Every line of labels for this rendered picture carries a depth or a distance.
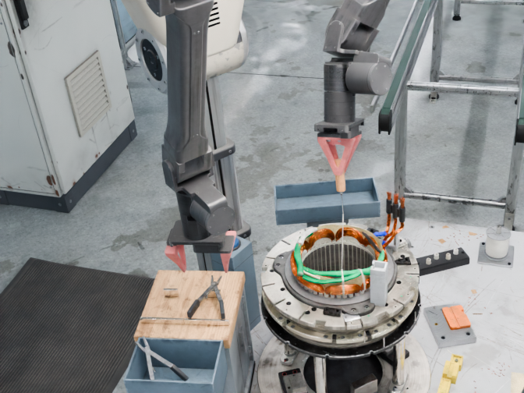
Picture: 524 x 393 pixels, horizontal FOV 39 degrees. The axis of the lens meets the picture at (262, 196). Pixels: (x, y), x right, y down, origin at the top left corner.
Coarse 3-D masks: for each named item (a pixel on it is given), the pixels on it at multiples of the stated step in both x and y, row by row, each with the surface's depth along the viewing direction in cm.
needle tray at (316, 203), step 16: (288, 192) 184; (304, 192) 184; (320, 192) 184; (336, 192) 185; (352, 192) 185; (368, 192) 184; (288, 208) 182; (304, 208) 174; (320, 208) 175; (336, 208) 175; (352, 208) 175; (368, 208) 175; (288, 224) 177; (320, 224) 179
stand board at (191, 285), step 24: (168, 288) 155; (192, 288) 155; (240, 288) 154; (144, 312) 150; (168, 312) 149; (216, 312) 148; (144, 336) 144; (168, 336) 144; (192, 336) 143; (216, 336) 143
